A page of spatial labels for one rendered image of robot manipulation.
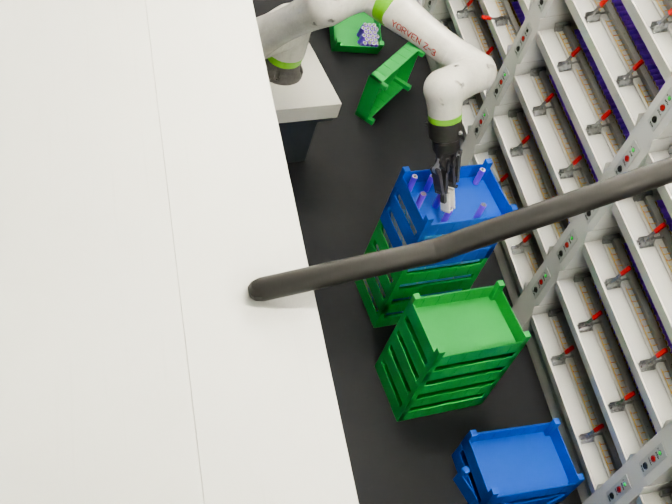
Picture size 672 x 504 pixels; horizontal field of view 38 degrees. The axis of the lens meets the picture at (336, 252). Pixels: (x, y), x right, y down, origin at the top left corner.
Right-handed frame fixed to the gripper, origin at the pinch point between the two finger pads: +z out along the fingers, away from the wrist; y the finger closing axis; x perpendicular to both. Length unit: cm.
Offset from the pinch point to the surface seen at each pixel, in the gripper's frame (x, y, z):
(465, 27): -58, -98, -3
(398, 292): -14.2, 7.7, 34.6
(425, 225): -1.0, 9.8, 3.6
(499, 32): -33, -82, -12
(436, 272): -6.0, -1.2, 29.3
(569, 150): 11, -51, 7
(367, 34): -101, -93, 7
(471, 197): -2.1, -15.4, 8.6
